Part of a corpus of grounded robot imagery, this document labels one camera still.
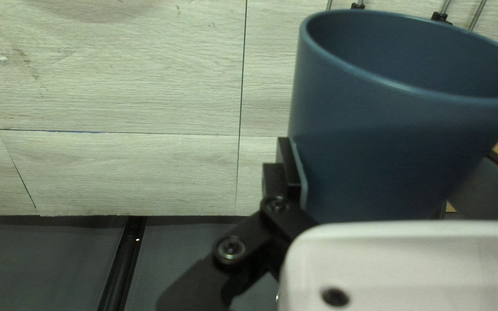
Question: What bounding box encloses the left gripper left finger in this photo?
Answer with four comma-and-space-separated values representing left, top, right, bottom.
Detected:
156, 136, 319, 311

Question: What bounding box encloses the dark blue cup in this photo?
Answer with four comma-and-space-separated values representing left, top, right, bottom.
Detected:
287, 9, 498, 224

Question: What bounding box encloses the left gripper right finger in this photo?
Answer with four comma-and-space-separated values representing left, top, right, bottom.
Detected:
448, 156, 498, 220

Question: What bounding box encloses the wire dish rack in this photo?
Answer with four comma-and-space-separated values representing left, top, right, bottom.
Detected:
325, 0, 489, 32

